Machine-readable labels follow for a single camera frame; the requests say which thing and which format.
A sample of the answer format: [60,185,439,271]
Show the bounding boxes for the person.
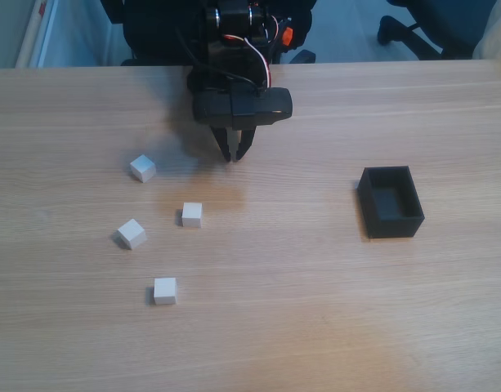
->
[472,0,501,78]

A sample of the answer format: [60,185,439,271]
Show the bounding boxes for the black open box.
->
[358,165,426,240]

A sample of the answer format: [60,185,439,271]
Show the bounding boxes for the white board panel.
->
[15,0,59,69]

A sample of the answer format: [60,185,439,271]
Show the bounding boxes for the black oval camera box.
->
[192,87,294,127]

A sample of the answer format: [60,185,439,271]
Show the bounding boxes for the black clamp orange knob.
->
[274,18,295,54]

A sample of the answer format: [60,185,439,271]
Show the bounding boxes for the black camera cable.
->
[174,26,264,91]

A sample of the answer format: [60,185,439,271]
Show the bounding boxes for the white cube block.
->
[153,277,177,305]
[181,202,204,229]
[116,218,148,251]
[129,154,158,184]

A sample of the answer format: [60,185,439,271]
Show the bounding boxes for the white red servo cable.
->
[221,34,274,90]

